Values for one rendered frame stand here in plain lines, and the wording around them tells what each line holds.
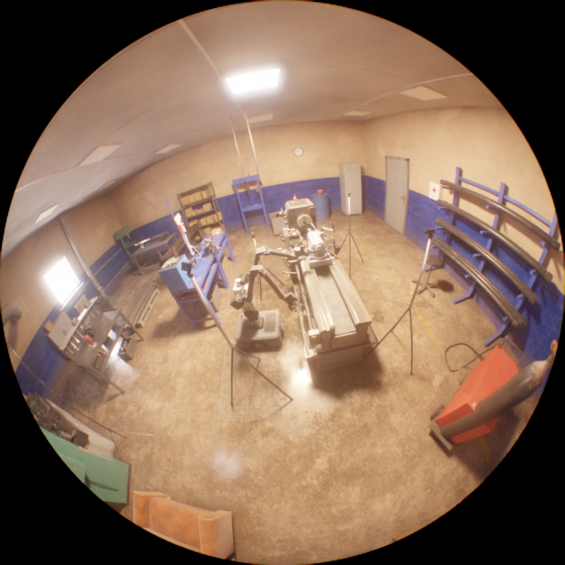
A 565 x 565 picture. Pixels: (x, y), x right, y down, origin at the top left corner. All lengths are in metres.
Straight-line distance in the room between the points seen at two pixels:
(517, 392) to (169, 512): 2.86
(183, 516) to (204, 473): 0.67
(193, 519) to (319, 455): 1.44
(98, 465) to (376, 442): 3.22
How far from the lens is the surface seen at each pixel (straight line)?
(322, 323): 1.80
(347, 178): 6.59
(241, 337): 2.64
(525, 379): 1.58
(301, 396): 2.36
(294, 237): 2.83
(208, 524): 2.07
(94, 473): 3.09
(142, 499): 2.54
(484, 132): 4.00
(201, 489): 2.64
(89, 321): 4.17
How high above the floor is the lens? 2.25
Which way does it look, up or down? 37 degrees down
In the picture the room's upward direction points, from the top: 12 degrees counter-clockwise
